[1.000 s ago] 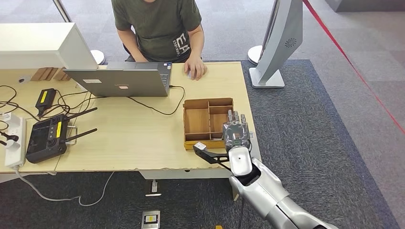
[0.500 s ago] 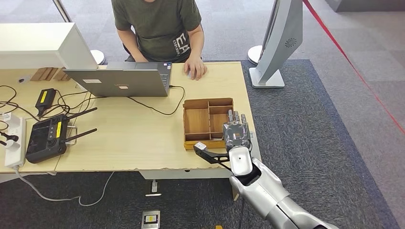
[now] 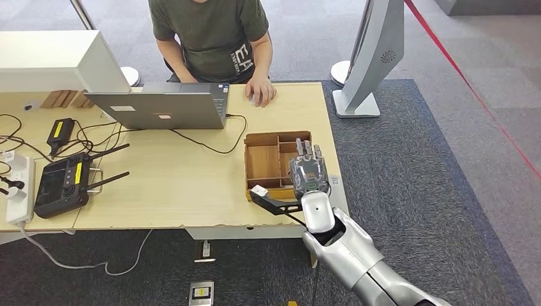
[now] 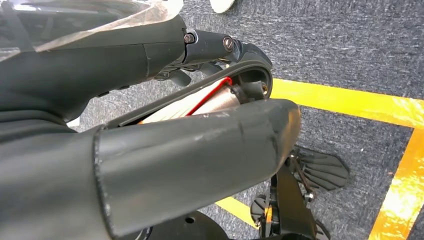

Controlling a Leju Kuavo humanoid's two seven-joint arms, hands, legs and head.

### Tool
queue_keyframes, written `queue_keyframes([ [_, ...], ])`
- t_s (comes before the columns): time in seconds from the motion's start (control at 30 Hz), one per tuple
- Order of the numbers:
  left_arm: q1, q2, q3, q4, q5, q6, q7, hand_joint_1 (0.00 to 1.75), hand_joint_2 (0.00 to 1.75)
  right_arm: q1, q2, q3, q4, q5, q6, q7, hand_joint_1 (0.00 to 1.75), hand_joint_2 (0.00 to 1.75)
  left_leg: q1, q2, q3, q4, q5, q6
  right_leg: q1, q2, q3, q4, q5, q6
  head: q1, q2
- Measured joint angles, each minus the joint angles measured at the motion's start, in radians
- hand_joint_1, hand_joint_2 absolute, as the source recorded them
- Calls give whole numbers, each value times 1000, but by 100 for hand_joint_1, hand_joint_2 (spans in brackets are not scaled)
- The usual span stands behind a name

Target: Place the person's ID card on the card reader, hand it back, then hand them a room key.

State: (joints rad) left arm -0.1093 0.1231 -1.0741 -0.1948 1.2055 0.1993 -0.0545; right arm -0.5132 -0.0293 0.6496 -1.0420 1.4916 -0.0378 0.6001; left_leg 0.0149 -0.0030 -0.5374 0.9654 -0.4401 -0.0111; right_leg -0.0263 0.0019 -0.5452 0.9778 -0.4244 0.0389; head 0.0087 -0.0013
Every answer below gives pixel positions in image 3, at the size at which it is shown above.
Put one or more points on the person's left hand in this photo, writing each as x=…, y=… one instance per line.
x=262, y=88

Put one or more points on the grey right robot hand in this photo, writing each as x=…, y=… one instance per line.
x=308, y=173

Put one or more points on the wooden compartment box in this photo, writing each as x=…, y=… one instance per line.
x=262, y=162

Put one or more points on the person's left forearm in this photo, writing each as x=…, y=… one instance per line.
x=263, y=57

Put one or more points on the person's right forearm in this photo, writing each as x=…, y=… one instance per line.
x=173, y=61

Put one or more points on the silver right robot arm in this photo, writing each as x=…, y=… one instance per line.
x=346, y=253

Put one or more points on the grey card reader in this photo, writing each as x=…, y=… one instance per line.
x=338, y=194

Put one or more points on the person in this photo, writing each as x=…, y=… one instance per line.
x=211, y=33

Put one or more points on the white round stanchion base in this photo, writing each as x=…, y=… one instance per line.
x=338, y=73
x=131, y=76

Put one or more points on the grey laptop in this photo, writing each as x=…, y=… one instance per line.
x=167, y=110

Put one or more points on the silver kiosk stand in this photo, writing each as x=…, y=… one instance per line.
x=375, y=42

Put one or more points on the silver floor socket plate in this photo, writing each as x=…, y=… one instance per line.
x=201, y=293

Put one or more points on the red barrier belt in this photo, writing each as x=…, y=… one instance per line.
x=465, y=80

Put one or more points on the metal stanchion pole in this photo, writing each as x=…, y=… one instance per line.
x=83, y=14

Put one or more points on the wooden block stack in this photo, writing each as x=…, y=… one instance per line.
x=61, y=99

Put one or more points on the black power adapter yellow label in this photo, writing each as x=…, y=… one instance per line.
x=60, y=132

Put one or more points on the white counter cabinet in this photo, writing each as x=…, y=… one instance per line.
x=42, y=55

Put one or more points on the black remote controller with antennas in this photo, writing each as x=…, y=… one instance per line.
x=61, y=186

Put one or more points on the light wooden side desk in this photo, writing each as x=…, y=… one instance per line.
x=36, y=113

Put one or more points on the small black round device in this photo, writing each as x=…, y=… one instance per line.
x=28, y=107

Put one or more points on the grey floor platform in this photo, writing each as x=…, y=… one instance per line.
x=486, y=6

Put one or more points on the black power plug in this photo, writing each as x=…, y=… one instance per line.
x=17, y=184

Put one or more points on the small white plug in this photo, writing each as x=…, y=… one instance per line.
x=7, y=157

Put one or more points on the white power strip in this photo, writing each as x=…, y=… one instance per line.
x=21, y=207

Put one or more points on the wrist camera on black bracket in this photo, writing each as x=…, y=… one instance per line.
x=274, y=205

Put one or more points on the white floor bracket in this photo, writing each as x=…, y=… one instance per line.
x=205, y=250

